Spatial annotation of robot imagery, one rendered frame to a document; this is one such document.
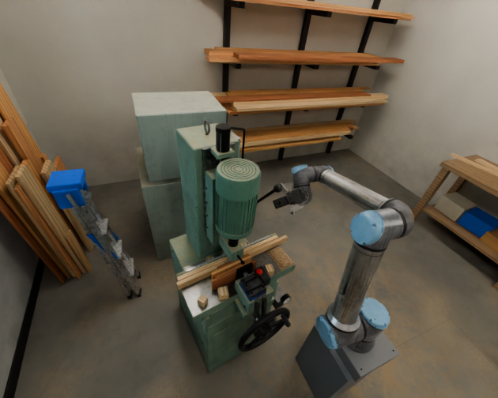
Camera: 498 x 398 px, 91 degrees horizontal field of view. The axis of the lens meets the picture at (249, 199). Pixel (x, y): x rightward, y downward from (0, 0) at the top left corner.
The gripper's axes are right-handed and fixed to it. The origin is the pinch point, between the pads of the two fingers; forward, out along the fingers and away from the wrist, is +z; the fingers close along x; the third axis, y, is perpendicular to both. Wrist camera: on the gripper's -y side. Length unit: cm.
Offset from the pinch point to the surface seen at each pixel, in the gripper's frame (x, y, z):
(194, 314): 33, -53, 18
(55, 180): -56, -106, 28
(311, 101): -119, 24, -212
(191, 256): 8, -69, -11
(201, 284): 23, -53, 7
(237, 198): -5.3, -9.7, 25.3
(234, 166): -17.8, -7.3, 22.4
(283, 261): 29.1, -19.5, -20.8
